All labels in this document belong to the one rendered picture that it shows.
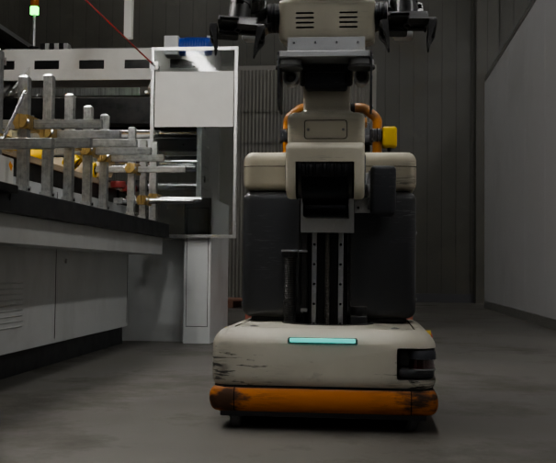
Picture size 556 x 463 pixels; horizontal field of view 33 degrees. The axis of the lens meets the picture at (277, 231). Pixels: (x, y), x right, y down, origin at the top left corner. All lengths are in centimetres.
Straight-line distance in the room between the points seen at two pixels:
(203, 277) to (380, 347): 304
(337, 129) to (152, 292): 321
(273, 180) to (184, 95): 274
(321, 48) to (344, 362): 88
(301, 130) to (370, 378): 72
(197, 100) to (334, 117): 297
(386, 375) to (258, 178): 77
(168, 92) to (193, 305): 127
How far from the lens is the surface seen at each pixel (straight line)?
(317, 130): 268
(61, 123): 339
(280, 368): 260
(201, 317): 553
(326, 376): 259
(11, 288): 384
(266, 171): 294
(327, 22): 274
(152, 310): 572
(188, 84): 563
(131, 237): 483
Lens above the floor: 44
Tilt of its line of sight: 2 degrees up
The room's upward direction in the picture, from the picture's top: 1 degrees clockwise
